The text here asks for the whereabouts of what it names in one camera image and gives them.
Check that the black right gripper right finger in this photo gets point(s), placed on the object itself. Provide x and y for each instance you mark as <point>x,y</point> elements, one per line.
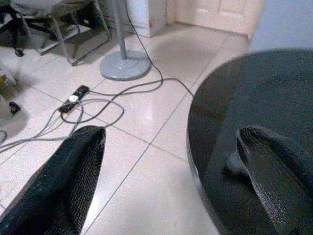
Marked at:
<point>281,183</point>

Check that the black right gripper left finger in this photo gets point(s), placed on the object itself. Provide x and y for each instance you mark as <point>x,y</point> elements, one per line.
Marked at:
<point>56,183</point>

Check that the small black object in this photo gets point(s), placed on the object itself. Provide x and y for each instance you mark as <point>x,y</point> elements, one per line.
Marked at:
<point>14,107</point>

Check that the white plug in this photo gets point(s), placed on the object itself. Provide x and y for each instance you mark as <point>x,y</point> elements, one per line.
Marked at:
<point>73,98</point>

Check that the black glass table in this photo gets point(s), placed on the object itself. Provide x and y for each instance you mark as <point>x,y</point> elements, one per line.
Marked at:
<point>256,93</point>

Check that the black power strip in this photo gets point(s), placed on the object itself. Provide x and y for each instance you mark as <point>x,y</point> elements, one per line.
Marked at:
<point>82,90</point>

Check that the small printed box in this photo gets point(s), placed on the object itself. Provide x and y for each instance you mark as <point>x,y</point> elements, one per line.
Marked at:
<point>6,82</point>

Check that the grey fan stand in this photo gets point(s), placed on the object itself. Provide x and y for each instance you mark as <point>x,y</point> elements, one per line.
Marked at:
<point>124,64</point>

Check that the black office chair base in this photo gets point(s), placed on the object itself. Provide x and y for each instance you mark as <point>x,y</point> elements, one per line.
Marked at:
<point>14,22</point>

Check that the cream panel door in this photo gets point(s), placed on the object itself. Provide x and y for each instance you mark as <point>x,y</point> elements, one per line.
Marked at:
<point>215,9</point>

